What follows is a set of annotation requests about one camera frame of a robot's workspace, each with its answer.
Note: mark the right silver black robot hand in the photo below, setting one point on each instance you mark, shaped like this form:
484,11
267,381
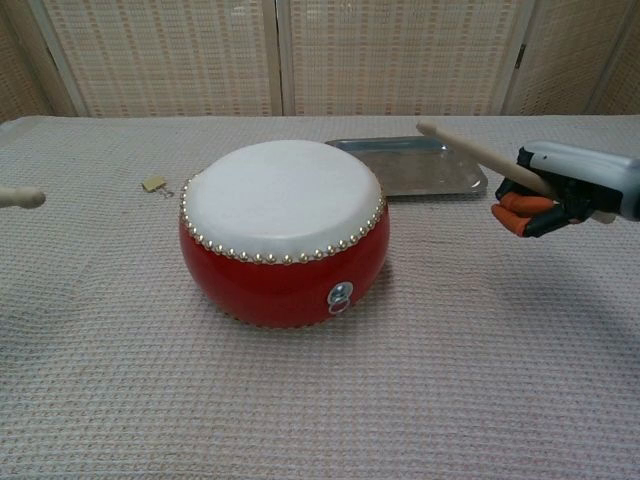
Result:
590,175

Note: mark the wooden drumstick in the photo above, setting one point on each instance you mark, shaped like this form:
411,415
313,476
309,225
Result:
25,197
475,152

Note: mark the stainless steel tray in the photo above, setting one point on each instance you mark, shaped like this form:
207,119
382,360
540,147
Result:
430,170

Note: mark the red drum with white skin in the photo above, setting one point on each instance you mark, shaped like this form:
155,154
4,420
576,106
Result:
280,200

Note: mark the woven bamboo folding screen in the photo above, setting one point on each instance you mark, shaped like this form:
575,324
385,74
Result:
175,55

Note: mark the yellow binder clip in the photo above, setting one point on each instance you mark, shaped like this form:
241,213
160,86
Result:
152,184

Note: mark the beige woven tablecloth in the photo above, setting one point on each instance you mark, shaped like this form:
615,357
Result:
150,375

